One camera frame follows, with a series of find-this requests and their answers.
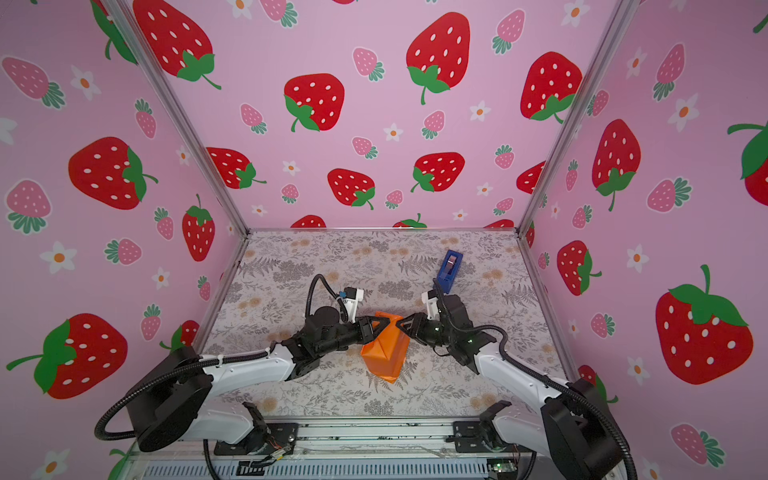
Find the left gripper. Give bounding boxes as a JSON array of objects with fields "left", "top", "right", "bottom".
[{"left": 315, "top": 316, "right": 390, "bottom": 361}]

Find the orange wrapping paper sheet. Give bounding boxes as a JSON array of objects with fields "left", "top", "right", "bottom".
[{"left": 361, "top": 311, "right": 410, "bottom": 384}]

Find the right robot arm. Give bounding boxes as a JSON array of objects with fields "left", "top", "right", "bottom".
[{"left": 396, "top": 290, "right": 638, "bottom": 479}]

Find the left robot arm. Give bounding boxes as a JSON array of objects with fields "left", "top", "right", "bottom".
[{"left": 127, "top": 307, "right": 390, "bottom": 455}]

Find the blue tape dispenser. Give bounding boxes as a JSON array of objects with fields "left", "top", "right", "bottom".
[{"left": 436, "top": 250, "right": 463, "bottom": 294}]

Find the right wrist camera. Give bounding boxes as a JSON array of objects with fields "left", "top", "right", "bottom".
[{"left": 421, "top": 290, "right": 440, "bottom": 321}]

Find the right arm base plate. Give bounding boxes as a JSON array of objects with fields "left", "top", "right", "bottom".
[{"left": 445, "top": 420, "right": 531, "bottom": 454}]

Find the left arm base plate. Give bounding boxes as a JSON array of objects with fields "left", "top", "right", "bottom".
[{"left": 214, "top": 422, "right": 299, "bottom": 457}]

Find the aluminium front frame rail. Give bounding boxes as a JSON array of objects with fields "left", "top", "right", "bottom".
[{"left": 125, "top": 416, "right": 625, "bottom": 480}]

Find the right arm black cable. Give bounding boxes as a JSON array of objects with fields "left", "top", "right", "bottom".
[{"left": 431, "top": 279, "right": 638, "bottom": 480}]

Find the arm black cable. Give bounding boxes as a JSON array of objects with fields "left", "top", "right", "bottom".
[
  {"left": 431, "top": 279, "right": 638, "bottom": 480},
  {"left": 93, "top": 274, "right": 349, "bottom": 480}
]

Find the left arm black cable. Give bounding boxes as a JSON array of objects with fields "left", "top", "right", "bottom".
[{"left": 93, "top": 274, "right": 349, "bottom": 480}]

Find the right aluminium corner post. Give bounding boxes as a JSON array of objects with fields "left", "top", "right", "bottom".
[{"left": 516, "top": 0, "right": 640, "bottom": 239}]

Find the aluminium corner post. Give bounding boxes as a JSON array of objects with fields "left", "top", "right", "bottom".
[
  {"left": 104, "top": 0, "right": 250, "bottom": 238},
  {"left": 516, "top": 0, "right": 640, "bottom": 239}
]

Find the left aluminium corner post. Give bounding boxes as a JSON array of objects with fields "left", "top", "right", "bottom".
[{"left": 104, "top": 0, "right": 250, "bottom": 238}]

